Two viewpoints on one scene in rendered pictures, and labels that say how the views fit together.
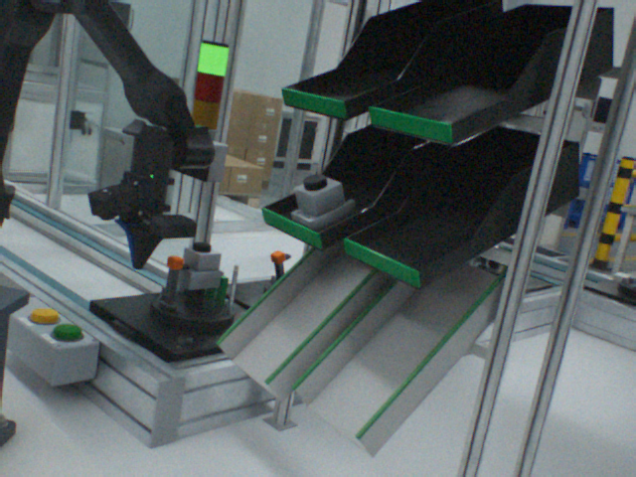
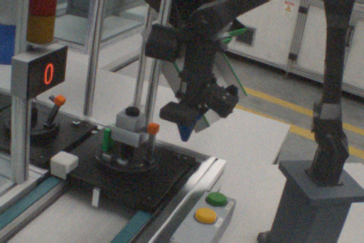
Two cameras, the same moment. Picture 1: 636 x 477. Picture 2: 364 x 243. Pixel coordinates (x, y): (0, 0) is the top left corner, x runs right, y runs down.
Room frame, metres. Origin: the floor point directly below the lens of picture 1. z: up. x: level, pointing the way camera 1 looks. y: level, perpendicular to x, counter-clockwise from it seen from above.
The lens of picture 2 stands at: (1.49, 1.16, 1.54)
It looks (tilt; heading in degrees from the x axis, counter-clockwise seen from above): 25 degrees down; 247
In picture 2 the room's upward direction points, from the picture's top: 10 degrees clockwise
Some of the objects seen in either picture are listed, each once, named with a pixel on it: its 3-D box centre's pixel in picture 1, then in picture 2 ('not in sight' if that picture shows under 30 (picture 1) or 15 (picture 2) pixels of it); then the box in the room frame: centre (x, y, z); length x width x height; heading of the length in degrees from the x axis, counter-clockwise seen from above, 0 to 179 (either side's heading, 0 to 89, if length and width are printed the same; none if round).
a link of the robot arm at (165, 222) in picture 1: (146, 195); (194, 88); (1.08, 0.26, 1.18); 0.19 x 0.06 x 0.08; 49
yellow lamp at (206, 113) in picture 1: (205, 114); (40, 26); (1.38, 0.25, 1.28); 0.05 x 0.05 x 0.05
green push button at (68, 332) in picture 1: (67, 334); (216, 200); (1.01, 0.34, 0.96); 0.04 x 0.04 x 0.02
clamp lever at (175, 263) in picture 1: (176, 279); (148, 140); (1.13, 0.21, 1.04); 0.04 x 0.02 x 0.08; 139
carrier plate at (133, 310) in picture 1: (191, 321); (125, 165); (1.17, 0.18, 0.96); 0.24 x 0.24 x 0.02; 49
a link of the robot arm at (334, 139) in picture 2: not in sight; (334, 138); (0.84, 0.43, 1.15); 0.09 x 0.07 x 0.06; 56
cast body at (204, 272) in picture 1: (204, 264); (126, 123); (1.17, 0.18, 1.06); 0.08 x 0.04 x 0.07; 139
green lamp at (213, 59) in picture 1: (213, 60); not in sight; (1.38, 0.25, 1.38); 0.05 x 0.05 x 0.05
